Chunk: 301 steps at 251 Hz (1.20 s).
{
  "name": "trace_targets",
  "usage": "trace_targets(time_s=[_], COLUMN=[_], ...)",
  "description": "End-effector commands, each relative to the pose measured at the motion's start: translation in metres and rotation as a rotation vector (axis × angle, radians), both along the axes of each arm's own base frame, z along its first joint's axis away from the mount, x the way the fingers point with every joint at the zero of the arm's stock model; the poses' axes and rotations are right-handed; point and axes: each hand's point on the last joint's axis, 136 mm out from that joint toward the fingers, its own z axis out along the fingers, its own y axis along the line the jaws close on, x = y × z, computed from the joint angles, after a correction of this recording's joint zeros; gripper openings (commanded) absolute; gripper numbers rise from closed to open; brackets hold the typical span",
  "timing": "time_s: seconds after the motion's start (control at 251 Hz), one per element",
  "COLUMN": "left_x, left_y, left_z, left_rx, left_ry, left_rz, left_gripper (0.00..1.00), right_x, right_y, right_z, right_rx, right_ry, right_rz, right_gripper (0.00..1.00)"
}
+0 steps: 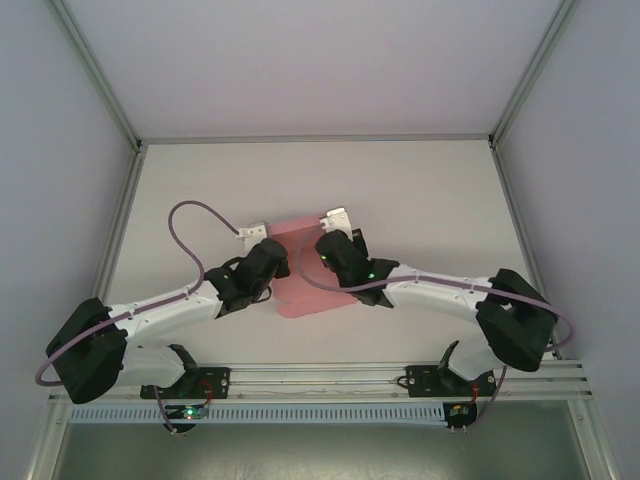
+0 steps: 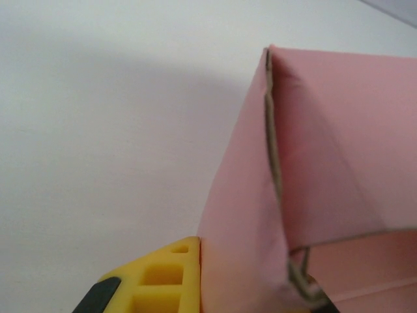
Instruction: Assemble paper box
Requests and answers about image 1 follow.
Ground short purple left base cable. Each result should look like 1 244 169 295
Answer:
152 384 180 436

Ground short purple right base cable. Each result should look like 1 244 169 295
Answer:
467 367 507 434

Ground aluminium frame leg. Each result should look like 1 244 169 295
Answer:
569 399 619 480
27 399 69 480

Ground aluminium frame crossbar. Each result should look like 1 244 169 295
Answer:
142 132 494 146

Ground left circuit board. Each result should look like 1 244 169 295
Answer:
167 403 211 421

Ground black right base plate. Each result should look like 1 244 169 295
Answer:
405 364 506 400

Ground aluminium table side rail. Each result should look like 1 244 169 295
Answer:
489 142 551 306
93 142 147 304

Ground aluminium frame post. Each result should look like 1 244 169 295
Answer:
49 0 146 154
487 0 576 151

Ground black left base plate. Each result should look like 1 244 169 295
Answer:
139 366 232 401

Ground grey metal panel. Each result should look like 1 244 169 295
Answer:
49 423 601 480

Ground white slotted cable duct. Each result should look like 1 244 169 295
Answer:
68 402 447 427

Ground pink cloth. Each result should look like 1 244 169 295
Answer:
269 214 357 320

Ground short purple base cable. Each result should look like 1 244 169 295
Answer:
467 367 507 434
152 384 180 436

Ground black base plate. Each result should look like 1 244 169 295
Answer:
139 366 232 401
405 364 506 400

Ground aluminium mounting rail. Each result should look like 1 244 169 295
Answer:
48 362 595 401

